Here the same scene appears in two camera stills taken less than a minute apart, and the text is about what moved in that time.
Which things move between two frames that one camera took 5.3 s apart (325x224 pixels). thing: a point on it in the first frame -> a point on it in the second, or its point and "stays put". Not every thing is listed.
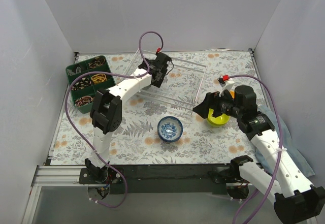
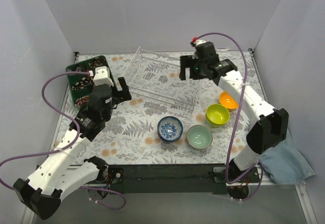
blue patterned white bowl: (169, 129) stays put
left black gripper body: (162, 66) -> (119, 95)
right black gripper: (213, 103) -> (189, 68)
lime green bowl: (220, 120) stays put
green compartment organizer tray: (84, 89) stays put
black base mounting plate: (166, 178) stays put
